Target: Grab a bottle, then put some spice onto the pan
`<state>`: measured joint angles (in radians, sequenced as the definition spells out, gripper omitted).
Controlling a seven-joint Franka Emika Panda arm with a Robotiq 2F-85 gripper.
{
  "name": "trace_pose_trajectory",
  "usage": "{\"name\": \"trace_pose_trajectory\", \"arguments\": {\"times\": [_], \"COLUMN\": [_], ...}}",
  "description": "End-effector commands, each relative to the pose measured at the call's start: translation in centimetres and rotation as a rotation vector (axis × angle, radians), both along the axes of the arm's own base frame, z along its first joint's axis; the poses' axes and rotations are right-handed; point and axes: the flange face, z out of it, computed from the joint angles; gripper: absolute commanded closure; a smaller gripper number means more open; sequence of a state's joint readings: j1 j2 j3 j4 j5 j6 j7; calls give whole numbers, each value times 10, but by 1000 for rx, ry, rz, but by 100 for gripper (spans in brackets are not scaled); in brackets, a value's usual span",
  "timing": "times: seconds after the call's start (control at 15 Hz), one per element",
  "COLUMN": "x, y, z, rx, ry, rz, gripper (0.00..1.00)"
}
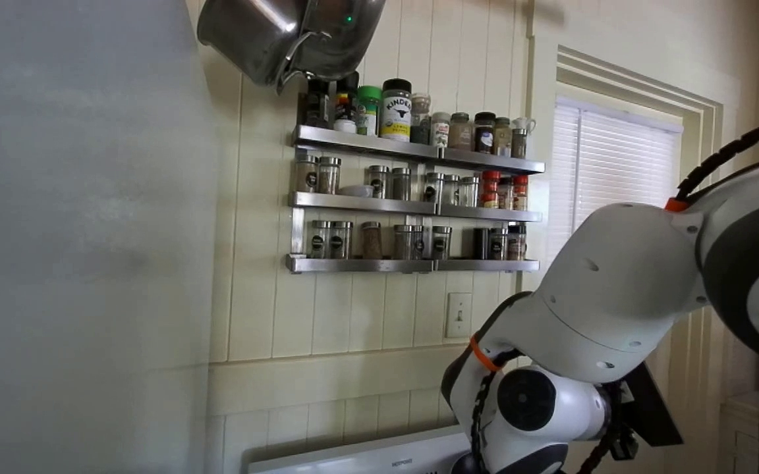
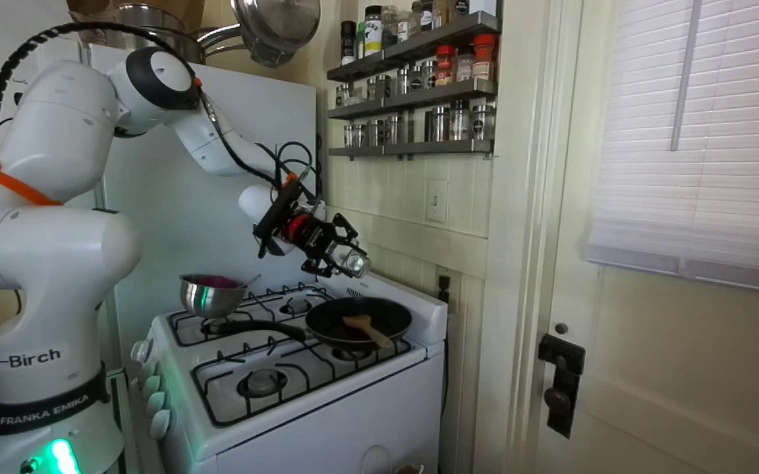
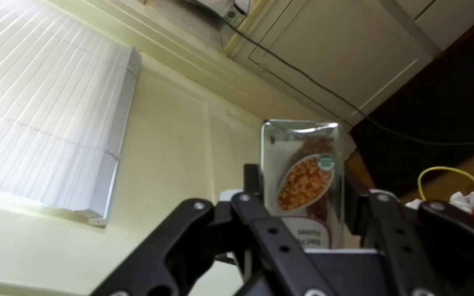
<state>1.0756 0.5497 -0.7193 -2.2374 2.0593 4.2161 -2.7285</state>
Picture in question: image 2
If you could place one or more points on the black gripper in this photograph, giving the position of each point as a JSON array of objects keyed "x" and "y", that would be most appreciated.
[{"x": 317, "y": 233}]

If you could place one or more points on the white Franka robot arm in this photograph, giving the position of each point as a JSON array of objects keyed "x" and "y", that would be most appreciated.
[{"x": 45, "y": 265}]

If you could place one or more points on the black frying pan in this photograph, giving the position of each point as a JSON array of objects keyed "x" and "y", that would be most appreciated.
[{"x": 370, "y": 316}]

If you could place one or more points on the glass spice jar steel lid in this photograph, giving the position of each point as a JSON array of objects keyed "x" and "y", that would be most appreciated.
[
  {"x": 440, "y": 124},
  {"x": 373, "y": 133},
  {"x": 428, "y": 74},
  {"x": 402, "y": 80},
  {"x": 413, "y": 76},
  {"x": 482, "y": 122},
  {"x": 340, "y": 96},
  {"x": 396, "y": 129},
  {"x": 370, "y": 87},
  {"x": 352, "y": 134}
]

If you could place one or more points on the onion powder bottle black cap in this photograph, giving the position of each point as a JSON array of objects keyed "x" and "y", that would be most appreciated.
[{"x": 462, "y": 122}]

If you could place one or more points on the dark glass bottle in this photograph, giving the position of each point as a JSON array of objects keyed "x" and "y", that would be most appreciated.
[{"x": 348, "y": 42}]

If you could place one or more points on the green cap spice bottle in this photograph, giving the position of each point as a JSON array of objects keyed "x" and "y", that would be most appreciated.
[{"x": 362, "y": 42}]

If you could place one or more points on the red cap spice bottle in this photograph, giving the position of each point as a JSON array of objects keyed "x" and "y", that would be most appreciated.
[
  {"x": 482, "y": 55},
  {"x": 445, "y": 65}
]

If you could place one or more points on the clear bottle white label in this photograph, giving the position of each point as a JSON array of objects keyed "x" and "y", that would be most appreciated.
[{"x": 464, "y": 68}]

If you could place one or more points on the large bottle black cap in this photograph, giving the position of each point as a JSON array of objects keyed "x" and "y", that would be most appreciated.
[{"x": 374, "y": 29}]

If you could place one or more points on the small glass spice jar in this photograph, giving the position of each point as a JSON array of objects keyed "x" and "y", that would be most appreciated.
[{"x": 390, "y": 26}]

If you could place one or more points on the wooden spatula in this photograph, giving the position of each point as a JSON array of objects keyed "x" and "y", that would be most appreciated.
[{"x": 367, "y": 329}]

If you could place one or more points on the small steel saucepan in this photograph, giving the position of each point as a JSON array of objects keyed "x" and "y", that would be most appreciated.
[{"x": 211, "y": 292}]

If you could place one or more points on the white gas stove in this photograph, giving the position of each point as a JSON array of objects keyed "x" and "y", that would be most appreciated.
[
  {"x": 326, "y": 421},
  {"x": 309, "y": 384}
]

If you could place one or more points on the white refrigerator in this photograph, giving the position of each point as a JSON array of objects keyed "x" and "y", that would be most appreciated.
[{"x": 186, "y": 238}]

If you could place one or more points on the steel gas burner head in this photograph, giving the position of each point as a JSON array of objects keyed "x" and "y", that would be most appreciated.
[{"x": 261, "y": 382}]

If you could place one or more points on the black stove burner grate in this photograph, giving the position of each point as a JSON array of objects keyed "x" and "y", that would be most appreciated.
[{"x": 174, "y": 332}]

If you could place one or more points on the white stove knob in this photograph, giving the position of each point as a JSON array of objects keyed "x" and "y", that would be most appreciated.
[
  {"x": 151, "y": 384},
  {"x": 157, "y": 402},
  {"x": 139, "y": 352},
  {"x": 160, "y": 424}
]

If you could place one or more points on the hanging steel bowl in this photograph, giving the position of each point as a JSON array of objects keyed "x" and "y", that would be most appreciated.
[{"x": 276, "y": 26}]

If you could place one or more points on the jar with dark label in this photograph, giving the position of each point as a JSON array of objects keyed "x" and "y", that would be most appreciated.
[{"x": 425, "y": 17}]

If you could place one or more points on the black door lock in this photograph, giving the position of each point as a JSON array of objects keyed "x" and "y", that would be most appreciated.
[{"x": 561, "y": 378}]

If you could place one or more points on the brown cardboard box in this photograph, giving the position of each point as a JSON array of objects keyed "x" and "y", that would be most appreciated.
[{"x": 188, "y": 12}]

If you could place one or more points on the cream panel door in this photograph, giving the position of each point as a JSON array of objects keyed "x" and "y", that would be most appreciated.
[{"x": 659, "y": 378}]

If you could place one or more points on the white window blinds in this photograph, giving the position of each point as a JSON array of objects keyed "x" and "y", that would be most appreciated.
[{"x": 705, "y": 133}]

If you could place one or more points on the white blind wand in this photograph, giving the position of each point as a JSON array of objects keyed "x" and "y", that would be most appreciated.
[{"x": 686, "y": 80}]

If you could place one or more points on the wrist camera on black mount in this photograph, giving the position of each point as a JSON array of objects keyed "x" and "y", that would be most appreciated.
[{"x": 274, "y": 219}]

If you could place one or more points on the white light switch plate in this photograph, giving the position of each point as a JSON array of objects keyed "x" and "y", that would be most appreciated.
[{"x": 432, "y": 200}]

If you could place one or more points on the wall outlet with black plug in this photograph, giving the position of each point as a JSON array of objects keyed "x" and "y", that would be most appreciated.
[{"x": 442, "y": 288}]

